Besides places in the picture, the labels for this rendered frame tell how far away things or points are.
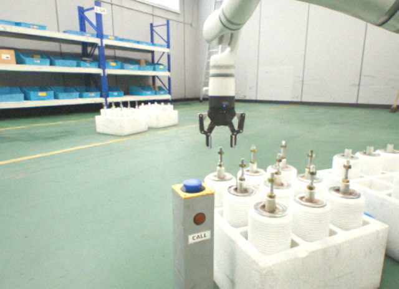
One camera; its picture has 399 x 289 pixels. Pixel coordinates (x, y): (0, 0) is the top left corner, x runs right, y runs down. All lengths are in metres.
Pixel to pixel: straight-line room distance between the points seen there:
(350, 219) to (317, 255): 0.15
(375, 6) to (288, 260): 0.47
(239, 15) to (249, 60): 7.16
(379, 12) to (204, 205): 0.44
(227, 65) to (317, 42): 6.50
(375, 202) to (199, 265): 0.65
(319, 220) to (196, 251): 0.29
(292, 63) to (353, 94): 1.59
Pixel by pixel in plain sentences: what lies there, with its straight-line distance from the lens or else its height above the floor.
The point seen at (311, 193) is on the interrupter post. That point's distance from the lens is 0.71.
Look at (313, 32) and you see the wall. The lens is 7.28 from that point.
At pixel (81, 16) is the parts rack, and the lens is 6.11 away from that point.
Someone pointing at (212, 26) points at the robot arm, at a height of 0.67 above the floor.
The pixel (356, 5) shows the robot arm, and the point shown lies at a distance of 0.52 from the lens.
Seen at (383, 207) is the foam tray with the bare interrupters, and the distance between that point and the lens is 1.05.
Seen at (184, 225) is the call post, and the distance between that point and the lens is 0.57.
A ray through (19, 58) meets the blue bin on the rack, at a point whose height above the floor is 0.90.
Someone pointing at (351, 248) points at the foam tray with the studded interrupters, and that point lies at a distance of 0.77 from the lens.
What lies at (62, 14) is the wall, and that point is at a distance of 6.18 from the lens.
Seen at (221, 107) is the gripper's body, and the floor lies 0.47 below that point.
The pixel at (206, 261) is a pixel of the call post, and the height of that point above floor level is 0.16.
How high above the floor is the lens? 0.53
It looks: 12 degrees down
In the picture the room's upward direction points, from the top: straight up
